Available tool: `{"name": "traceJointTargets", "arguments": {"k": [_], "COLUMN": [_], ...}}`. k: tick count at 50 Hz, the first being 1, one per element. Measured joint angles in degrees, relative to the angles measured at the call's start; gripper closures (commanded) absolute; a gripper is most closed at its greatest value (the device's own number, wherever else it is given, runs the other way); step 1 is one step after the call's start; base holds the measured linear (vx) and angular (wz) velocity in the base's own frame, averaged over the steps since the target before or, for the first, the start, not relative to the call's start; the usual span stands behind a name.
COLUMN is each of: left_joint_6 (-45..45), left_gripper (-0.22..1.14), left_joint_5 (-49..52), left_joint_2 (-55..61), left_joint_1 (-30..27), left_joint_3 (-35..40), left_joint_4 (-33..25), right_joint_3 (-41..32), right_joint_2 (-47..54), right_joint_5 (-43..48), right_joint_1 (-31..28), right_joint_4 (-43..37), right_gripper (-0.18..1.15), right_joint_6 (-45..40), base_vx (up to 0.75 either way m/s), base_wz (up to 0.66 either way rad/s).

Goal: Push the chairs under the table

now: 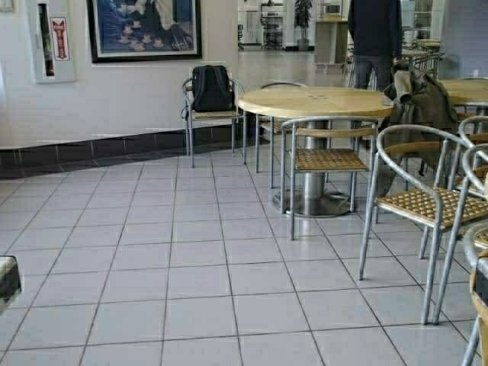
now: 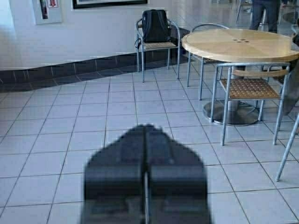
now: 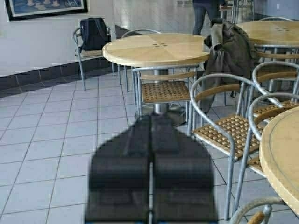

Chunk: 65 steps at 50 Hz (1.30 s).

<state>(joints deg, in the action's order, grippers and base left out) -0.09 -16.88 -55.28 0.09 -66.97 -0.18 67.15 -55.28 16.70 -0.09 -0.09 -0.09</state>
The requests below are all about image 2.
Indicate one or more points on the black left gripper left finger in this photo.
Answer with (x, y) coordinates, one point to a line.
(113, 182)

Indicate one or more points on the near metal wicker chair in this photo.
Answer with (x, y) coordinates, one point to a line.
(246, 81)

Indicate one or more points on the round wooden table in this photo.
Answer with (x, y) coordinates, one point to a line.
(239, 46)

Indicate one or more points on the fire extinguisher wall cabinet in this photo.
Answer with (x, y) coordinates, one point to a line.
(47, 11)

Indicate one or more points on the metal chair leg at right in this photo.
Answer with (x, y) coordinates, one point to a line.
(288, 148)

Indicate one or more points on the metal chair with backpack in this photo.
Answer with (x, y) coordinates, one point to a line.
(142, 47)

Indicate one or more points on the black backpack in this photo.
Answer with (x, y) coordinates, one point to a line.
(155, 26)

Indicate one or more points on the far metal chair behind table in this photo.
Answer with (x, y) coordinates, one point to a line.
(202, 61)

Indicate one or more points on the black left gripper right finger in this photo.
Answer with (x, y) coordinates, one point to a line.
(176, 182)

